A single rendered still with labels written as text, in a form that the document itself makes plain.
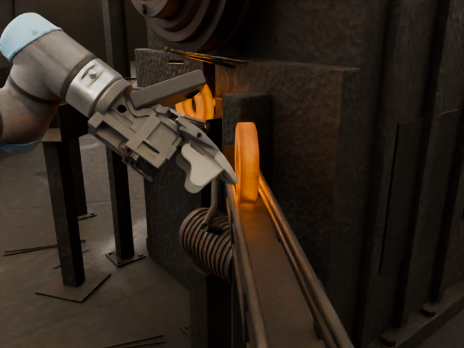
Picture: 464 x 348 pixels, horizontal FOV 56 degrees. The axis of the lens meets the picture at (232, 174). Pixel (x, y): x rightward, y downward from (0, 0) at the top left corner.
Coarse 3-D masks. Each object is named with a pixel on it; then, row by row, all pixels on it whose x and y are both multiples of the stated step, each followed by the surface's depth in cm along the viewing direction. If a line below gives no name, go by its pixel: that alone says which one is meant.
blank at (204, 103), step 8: (208, 88) 121; (200, 96) 120; (208, 96) 120; (176, 104) 131; (184, 104) 128; (200, 104) 121; (208, 104) 120; (184, 112) 128; (192, 112) 129; (200, 112) 122; (208, 112) 121
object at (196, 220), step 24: (192, 216) 104; (216, 216) 102; (192, 240) 101; (216, 240) 96; (192, 264) 106; (216, 264) 94; (192, 288) 108; (216, 288) 105; (192, 312) 111; (216, 312) 107; (192, 336) 114; (216, 336) 109
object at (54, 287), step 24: (72, 120) 142; (48, 144) 149; (48, 168) 152; (72, 192) 159; (72, 216) 160; (72, 240) 161; (72, 264) 163; (48, 288) 166; (72, 288) 166; (96, 288) 167
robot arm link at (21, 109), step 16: (0, 96) 57; (16, 96) 59; (32, 96) 59; (0, 112) 56; (16, 112) 58; (32, 112) 61; (48, 112) 62; (16, 128) 59; (32, 128) 62; (0, 144) 63; (16, 144) 63; (32, 144) 65
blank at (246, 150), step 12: (240, 132) 79; (252, 132) 79; (240, 144) 77; (252, 144) 77; (240, 156) 77; (252, 156) 76; (240, 168) 77; (252, 168) 76; (240, 180) 77; (252, 180) 77; (240, 192) 79; (252, 192) 79
